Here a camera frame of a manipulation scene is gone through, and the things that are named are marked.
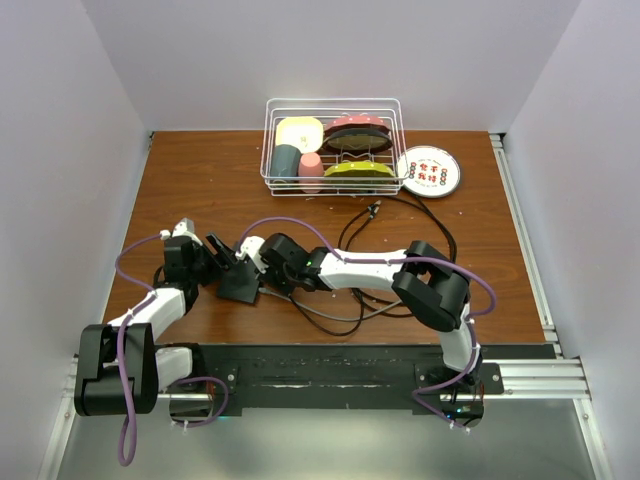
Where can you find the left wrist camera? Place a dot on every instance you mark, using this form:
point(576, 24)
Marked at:
point(185, 227)

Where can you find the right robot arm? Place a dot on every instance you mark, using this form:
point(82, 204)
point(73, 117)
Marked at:
point(434, 290)

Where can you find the black cable teal band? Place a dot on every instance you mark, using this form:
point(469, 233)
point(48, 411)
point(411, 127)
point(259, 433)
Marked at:
point(398, 221)

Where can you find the white wire dish rack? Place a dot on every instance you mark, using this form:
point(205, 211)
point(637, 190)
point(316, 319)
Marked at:
point(325, 110)

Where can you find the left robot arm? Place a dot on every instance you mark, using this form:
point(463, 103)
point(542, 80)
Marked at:
point(117, 371)

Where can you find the cream square bowl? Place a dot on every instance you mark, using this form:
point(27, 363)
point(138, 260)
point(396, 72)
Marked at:
point(306, 133)

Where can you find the pink cup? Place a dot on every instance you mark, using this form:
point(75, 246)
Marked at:
point(310, 170)

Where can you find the red dotted plate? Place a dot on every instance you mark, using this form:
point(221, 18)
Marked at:
point(363, 120)

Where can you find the aluminium front rail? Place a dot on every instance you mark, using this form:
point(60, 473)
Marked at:
point(520, 379)

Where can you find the grey-blue mug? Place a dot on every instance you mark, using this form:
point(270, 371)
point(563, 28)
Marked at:
point(285, 161)

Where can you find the yellow-green dotted plate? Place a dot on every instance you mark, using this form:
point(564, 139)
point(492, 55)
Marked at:
point(359, 169)

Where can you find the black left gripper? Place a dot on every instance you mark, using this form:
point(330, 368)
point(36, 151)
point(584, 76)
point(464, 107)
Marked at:
point(224, 257)

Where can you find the white round printed plate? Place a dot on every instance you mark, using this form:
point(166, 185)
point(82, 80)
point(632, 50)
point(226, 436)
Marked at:
point(428, 171)

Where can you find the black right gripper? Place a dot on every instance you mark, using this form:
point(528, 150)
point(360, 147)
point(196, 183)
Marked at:
point(268, 279)

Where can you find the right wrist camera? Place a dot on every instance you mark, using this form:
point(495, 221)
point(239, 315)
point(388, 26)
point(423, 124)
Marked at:
point(250, 249)

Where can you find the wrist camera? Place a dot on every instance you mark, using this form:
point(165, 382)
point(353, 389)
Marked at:
point(250, 249)
point(185, 227)

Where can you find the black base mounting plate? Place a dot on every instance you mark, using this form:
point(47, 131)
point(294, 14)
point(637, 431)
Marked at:
point(371, 377)

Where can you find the black network switch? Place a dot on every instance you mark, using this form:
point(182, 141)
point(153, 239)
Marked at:
point(240, 283)

